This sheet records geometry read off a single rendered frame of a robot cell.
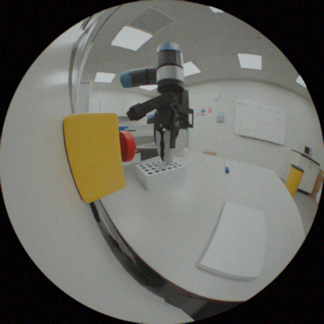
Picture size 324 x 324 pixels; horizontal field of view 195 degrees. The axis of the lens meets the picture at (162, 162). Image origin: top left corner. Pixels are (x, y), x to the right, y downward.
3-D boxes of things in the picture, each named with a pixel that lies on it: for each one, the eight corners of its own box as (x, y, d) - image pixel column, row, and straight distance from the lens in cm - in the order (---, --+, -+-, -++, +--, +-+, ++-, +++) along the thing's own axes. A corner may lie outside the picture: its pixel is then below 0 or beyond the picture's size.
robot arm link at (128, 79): (142, 67, 88) (115, 68, 41) (157, 66, 87) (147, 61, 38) (143, 80, 89) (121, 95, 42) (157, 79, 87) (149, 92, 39)
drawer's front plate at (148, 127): (130, 142, 67) (130, 127, 67) (161, 147, 45) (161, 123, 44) (128, 142, 67) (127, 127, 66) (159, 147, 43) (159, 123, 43)
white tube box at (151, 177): (169, 168, 34) (169, 158, 33) (185, 177, 29) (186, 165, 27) (136, 176, 29) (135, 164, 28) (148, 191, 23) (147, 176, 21)
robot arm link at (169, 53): (180, 57, 41) (183, 41, 35) (182, 81, 35) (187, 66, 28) (157, 56, 41) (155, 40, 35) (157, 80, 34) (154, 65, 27)
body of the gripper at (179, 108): (194, 131, 26) (194, 88, 29) (168, 129, 20) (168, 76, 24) (175, 130, 32) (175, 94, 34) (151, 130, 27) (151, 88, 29)
